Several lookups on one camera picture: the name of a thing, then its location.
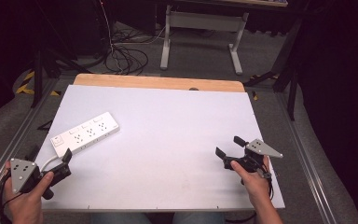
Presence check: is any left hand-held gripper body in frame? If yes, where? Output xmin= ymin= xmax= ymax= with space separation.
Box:
xmin=9 ymin=158 xmax=73 ymax=201

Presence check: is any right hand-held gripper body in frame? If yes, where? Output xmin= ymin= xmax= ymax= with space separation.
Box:
xmin=223 ymin=138 xmax=284 ymax=180

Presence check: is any person's left hand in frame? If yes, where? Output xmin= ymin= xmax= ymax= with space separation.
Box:
xmin=2 ymin=161 xmax=56 ymax=224

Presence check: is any person's right hand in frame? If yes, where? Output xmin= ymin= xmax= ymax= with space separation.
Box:
xmin=229 ymin=155 xmax=274 ymax=208

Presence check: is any white power strip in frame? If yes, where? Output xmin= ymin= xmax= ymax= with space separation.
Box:
xmin=49 ymin=111 xmax=121 ymax=159

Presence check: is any white table cover sheet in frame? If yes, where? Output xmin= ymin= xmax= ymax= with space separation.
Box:
xmin=34 ymin=84 xmax=286 ymax=212

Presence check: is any yellow black floor tape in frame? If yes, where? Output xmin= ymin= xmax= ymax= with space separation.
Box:
xmin=14 ymin=70 xmax=62 ymax=97

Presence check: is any black tripod stand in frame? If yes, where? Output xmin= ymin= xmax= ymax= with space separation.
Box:
xmin=31 ymin=0 xmax=91 ymax=109

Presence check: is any black metal stand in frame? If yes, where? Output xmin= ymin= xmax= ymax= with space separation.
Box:
xmin=242 ymin=17 xmax=304 ymax=121

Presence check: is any black curtain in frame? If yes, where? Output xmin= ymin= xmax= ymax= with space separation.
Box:
xmin=297 ymin=0 xmax=358 ymax=218

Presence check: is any white power strip cable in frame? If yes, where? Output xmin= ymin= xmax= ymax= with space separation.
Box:
xmin=39 ymin=154 xmax=60 ymax=173

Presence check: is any aluminium floor rail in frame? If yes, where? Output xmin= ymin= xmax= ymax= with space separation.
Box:
xmin=274 ymin=91 xmax=337 ymax=224
xmin=0 ymin=77 xmax=61 ymax=202

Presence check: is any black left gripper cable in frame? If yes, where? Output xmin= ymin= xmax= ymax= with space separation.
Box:
xmin=0 ymin=172 xmax=24 ymax=224

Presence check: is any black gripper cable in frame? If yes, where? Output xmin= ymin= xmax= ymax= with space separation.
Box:
xmin=0 ymin=172 xmax=24 ymax=224
xmin=224 ymin=161 xmax=276 ymax=224

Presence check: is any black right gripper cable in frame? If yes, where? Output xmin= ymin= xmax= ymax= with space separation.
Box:
xmin=224 ymin=161 xmax=276 ymax=224

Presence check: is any black floor cable bundle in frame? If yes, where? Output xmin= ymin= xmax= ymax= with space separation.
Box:
xmin=103 ymin=27 xmax=150 ymax=77

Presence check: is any white metal desk frame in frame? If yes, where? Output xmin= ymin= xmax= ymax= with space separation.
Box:
xmin=159 ymin=4 xmax=250 ymax=77

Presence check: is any white floor cable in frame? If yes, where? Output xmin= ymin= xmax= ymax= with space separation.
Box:
xmin=98 ymin=0 xmax=170 ymax=75

